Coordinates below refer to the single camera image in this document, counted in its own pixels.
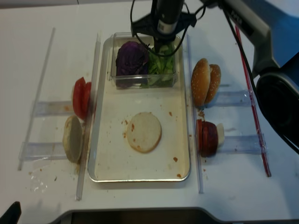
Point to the clear rail left of tray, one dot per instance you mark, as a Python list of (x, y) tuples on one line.
[(88, 121)]

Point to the clear plastic vegetable box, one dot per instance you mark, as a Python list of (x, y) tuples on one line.
[(118, 39)]

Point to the rear sesame bun top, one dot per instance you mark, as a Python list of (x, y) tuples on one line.
[(215, 80)]

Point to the metal baking tray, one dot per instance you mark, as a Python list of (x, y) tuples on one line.
[(111, 158)]

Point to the green lettuce in box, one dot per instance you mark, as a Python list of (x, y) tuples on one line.
[(161, 72)]

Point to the clear far left rail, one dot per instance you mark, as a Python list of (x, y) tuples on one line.
[(35, 102)]

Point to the clear lower left holder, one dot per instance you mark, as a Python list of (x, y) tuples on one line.
[(33, 151)]

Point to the clear lower right holder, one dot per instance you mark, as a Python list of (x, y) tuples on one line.
[(243, 144)]

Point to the front meat patty slice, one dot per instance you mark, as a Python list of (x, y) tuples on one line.
[(199, 135)]

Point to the green lettuce leaf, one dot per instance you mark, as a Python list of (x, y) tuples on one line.
[(164, 50)]

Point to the black object bottom left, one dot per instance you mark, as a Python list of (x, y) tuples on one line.
[(12, 215)]

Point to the clear rail of tray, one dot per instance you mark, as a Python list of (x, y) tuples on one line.
[(88, 121), (198, 165)]

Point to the clear upper left holder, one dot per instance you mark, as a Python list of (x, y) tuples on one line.
[(52, 108)]

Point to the front tomato slice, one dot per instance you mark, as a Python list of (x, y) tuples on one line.
[(77, 98)]

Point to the rear tomato slice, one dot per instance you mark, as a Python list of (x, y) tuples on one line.
[(85, 98)]

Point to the red plastic rail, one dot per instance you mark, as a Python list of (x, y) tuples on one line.
[(252, 105)]

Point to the purple cabbage leaf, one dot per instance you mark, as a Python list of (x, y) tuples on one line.
[(132, 59)]

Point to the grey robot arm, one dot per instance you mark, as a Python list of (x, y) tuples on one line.
[(274, 75)]

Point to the bread slice on left rack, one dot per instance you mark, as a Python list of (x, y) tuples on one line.
[(73, 139)]

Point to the front sesame bun top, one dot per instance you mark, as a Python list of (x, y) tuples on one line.
[(200, 81)]

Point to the clear upper right holder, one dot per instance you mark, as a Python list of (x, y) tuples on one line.
[(232, 99)]

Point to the clear holder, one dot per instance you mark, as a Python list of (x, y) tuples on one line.
[(243, 144), (33, 151), (52, 108), (232, 99)]

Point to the grey robot base edge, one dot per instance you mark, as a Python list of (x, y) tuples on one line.
[(170, 216)]

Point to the tomato slice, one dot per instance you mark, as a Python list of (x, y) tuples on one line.
[(85, 98), (77, 98)]

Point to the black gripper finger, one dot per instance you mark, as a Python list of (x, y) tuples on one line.
[(158, 43)]

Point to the round bread slice on tray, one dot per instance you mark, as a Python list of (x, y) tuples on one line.
[(144, 132)]

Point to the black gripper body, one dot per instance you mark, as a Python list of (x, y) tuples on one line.
[(165, 20)]

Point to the sesame bun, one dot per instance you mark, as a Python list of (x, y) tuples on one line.
[(215, 80), (200, 81)]

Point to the clear rail right of tray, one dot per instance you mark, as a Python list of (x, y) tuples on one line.
[(198, 165)]

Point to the white cheese slice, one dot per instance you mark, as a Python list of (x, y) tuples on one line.
[(220, 134)]

